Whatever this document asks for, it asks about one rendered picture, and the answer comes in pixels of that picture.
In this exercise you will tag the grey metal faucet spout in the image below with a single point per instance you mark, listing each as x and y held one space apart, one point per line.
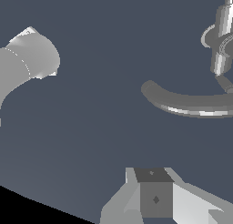
182 103

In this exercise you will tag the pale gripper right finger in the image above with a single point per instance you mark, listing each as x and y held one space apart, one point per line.
188 203

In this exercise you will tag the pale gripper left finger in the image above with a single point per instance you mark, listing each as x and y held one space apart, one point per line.
133 200

